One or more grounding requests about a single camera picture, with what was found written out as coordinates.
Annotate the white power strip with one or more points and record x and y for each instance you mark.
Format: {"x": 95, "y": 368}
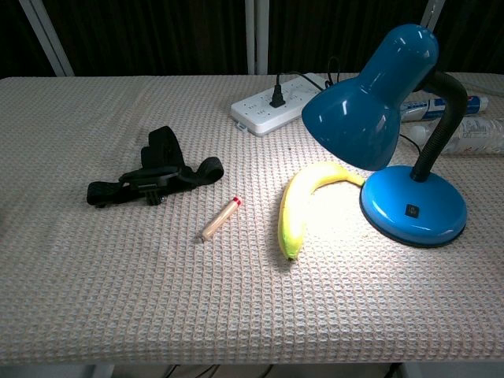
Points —
{"x": 260, "y": 112}

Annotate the yellow banana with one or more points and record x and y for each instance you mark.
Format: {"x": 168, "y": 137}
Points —
{"x": 291, "y": 212}

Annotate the clear plastic water bottle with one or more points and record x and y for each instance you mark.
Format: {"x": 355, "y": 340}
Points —
{"x": 472, "y": 136}

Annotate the black power plug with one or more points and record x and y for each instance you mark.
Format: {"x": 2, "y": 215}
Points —
{"x": 277, "y": 100}

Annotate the beige waffle weave tablecloth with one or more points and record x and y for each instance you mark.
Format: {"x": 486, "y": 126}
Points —
{"x": 157, "y": 295}

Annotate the white metal frame post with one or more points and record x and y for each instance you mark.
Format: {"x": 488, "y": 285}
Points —
{"x": 47, "y": 37}
{"x": 438, "y": 15}
{"x": 256, "y": 35}

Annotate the wooden stick with red tip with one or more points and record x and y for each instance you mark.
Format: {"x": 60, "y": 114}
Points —
{"x": 220, "y": 220}

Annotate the white toothpaste tube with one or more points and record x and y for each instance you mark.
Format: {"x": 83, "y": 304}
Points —
{"x": 433, "y": 107}

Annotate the blue desk lamp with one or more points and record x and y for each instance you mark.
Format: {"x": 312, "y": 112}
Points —
{"x": 354, "y": 118}

